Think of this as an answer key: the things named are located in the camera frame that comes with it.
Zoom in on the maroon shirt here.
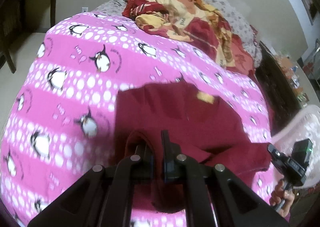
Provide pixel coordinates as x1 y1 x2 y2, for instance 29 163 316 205
114 82 271 213

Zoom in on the right hand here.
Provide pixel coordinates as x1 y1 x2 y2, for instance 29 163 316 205
269 180 295 218

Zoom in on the pink embroidered cushion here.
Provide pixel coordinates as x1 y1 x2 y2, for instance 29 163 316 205
272 105 319 189

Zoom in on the dark carved wooden headboard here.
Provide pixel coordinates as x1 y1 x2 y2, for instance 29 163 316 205
255 43 302 135

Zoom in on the pink penguin blanket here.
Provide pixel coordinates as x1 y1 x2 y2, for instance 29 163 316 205
1 12 271 226

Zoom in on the red yellow patterned quilt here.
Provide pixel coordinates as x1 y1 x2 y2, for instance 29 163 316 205
122 0 254 75

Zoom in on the dark wooden side table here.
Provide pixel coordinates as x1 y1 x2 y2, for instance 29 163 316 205
1 0 56 73

